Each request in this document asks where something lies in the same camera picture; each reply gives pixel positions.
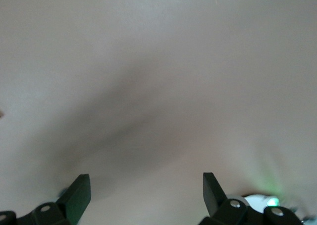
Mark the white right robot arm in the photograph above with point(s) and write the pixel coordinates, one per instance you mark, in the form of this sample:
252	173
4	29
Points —
255	200

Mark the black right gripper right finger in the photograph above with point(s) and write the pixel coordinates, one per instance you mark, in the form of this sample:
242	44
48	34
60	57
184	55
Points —
215	200

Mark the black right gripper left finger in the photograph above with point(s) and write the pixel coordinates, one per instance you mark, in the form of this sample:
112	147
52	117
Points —
74	200

